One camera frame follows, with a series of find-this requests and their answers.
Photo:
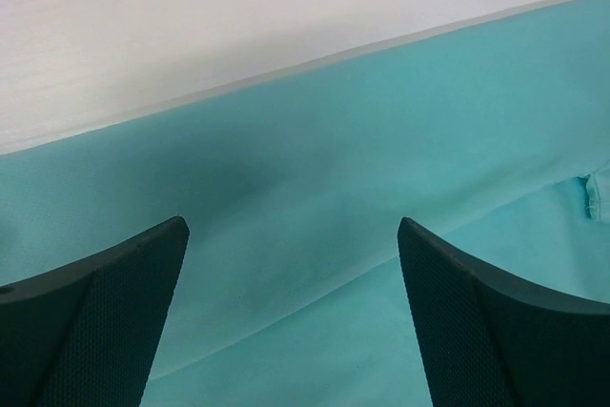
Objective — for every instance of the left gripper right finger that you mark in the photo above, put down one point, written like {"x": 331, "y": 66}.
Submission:
{"x": 491, "y": 338}

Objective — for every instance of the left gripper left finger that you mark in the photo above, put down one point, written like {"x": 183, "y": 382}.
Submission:
{"x": 86, "y": 334}

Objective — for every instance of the teal t shirt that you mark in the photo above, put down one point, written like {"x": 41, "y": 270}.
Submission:
{"x": 495, "y": 137}

